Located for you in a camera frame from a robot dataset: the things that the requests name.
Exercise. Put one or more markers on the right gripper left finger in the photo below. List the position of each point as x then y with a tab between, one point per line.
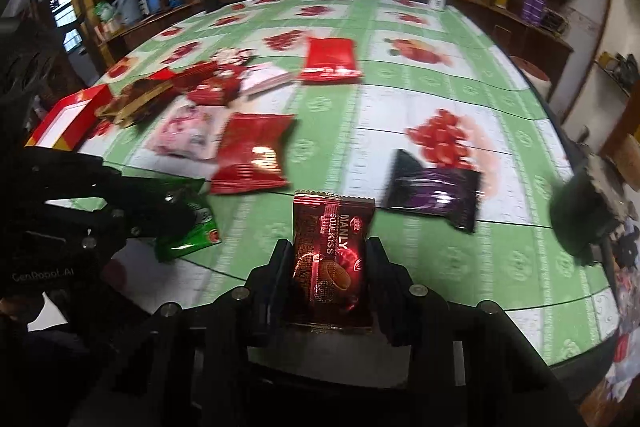
271	288

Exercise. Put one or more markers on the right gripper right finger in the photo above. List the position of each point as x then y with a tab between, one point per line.
388	287

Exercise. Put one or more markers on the dark red Manly cookie packet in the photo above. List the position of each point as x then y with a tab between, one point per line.
330	233

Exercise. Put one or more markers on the green snack packet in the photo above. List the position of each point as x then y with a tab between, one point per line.
202	231

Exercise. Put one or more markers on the dark purple snack packet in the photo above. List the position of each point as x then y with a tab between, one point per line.
439	192

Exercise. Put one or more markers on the red shiny snack packet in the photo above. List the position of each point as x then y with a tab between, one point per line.
249	155

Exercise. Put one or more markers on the brown gold snack packet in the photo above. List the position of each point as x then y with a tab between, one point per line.
144	98

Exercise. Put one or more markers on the pink strawberry snack packet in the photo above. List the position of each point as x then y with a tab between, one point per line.
189	131

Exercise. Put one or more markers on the red small snack packet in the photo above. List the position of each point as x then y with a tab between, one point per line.
215	91

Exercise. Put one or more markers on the green fruit pattern tablecloth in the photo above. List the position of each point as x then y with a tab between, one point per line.
431	84

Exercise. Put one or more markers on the small flat red packet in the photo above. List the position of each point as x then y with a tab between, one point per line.
162	74

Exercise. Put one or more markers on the pale pink snack packet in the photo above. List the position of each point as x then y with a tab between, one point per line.
262	78

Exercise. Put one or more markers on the large flat red packet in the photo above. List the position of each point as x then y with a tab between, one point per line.
330	60

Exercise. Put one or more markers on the red white patterned candy packet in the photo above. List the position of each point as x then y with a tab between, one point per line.
233	56

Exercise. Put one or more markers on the white roll beside table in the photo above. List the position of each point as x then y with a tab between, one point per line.
535	75

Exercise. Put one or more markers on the purple bottles on shelf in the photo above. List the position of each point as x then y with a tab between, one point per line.
533	11

